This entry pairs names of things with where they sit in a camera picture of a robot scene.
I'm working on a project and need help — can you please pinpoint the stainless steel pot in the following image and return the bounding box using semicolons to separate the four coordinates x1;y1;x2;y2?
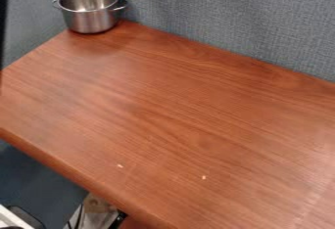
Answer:
52;0;128;34

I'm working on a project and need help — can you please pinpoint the white object at corner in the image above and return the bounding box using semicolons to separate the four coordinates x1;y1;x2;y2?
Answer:
0;205;45;229

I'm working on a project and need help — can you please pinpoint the metal table leg frame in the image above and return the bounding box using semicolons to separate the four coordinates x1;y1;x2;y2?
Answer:
64;194;127;229

